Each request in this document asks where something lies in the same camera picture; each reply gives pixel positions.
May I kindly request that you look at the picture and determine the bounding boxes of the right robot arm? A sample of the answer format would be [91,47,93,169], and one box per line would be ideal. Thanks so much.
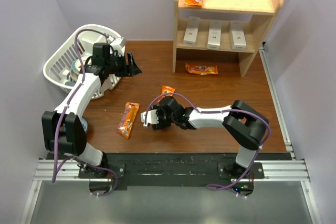
[141,95,270,178]

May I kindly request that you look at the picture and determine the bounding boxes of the aluminium rail frame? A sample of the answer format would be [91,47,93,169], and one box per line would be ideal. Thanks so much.
[22,41,319,223]

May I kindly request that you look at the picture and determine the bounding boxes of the stacked plates underneath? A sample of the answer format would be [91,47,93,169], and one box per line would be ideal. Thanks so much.
[65,70,79,87]

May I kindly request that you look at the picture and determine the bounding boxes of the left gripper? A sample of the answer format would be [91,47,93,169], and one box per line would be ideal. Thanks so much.
[106,52,141,78]

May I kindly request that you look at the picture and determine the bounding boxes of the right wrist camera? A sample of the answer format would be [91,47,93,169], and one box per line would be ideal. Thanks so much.
[140,109,159,127]

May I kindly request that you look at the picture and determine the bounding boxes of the white Harry's razor box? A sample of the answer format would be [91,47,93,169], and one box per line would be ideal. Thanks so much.
[183,16,201,46]

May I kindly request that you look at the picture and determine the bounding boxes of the painted fruit plate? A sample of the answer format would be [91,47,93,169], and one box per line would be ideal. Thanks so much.
[71,56,89,74]

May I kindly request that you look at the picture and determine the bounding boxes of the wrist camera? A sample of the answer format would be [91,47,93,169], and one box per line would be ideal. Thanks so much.
[140,109,159,127]
[107,36,126,55]

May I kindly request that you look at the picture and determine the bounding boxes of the wooden shelf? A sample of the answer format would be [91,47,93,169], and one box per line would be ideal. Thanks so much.
[172,0,284,76]

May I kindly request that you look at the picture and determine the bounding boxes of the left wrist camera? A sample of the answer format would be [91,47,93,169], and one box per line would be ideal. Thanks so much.
[107,36,126,55]

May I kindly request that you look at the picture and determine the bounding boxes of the white plastic basket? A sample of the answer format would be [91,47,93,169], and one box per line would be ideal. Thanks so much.
[43,24,122,94]

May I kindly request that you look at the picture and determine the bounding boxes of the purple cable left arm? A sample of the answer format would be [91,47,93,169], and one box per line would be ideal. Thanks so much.
[51,29,119,196]

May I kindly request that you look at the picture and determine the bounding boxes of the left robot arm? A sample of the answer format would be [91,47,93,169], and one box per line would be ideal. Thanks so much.
[41,42,142,178]

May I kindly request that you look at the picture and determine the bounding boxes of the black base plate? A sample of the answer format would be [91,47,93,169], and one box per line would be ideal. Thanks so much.
[78,152,266,190]

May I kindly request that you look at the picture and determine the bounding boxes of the blue patterned bowl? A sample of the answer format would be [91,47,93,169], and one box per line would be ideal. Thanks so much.
[80,117,89,133]

